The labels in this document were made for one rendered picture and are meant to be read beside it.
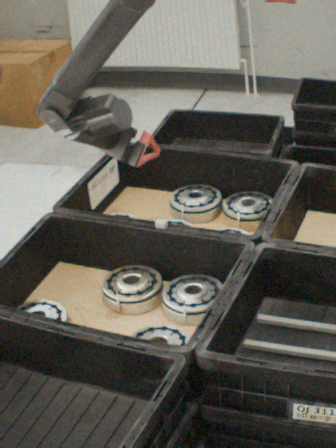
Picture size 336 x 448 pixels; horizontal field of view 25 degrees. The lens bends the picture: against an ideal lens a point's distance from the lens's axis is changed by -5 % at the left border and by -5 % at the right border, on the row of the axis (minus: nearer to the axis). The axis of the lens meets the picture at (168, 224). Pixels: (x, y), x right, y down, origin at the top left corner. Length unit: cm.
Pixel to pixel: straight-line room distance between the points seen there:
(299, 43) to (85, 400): 337
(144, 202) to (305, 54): 280
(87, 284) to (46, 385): 28
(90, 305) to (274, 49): 315
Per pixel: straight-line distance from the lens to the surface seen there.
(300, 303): 132
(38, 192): 203
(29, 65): 412
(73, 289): 140
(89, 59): 124
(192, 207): 154
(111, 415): 114
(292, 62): 436
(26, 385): 122
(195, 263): 135
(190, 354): 108
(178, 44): 435
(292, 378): 104
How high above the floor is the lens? 162
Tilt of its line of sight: 31 degrees down
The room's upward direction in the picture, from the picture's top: 6 degrees counter-clockwise
